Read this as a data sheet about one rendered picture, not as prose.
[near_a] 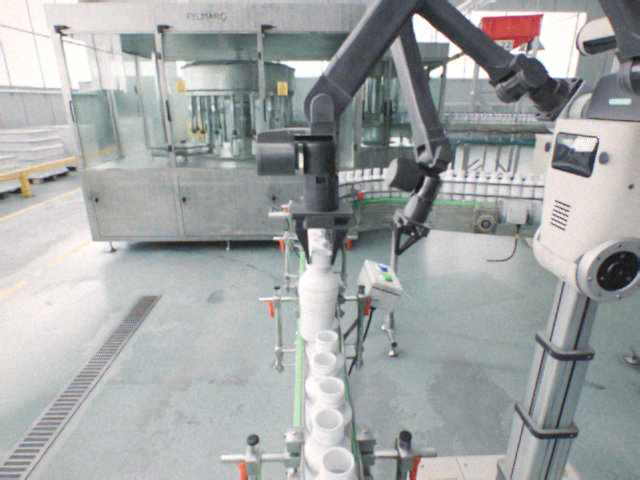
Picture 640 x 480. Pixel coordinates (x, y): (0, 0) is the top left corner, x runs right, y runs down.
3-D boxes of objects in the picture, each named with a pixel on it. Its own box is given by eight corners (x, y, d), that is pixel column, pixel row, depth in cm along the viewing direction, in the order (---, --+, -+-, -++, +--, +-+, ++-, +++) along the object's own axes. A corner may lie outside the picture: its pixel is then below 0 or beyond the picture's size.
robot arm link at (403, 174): (453, 147, 88) (433, 158, 97) (409, 129, 85) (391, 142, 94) (442, 196, 86) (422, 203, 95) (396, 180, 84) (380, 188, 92)
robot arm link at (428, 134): (412, -21, 88) (391, 10, 99) (389, -20, 86) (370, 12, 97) (461, 160, 87) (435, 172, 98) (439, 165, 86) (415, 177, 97)
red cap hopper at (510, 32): (459, 192, 696) (480, 16, 601) (457, 184, 761) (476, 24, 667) (515, 195, 671) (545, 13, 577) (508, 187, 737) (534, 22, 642)
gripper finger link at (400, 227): (386, 253, 94) (402, 218, 91) (380, 243, 100) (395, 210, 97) (411, 262, 95) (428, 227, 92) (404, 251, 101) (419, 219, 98)
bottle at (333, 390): (357, 478, 58) (362, 390, 53) (324, 499, 55) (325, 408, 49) (334, 450, 63) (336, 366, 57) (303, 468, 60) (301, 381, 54)
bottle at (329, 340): (343, 427, 67) (345, 347, 62) (308, 426, 67) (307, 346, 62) (342, 402, 73) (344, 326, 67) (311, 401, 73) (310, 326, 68)
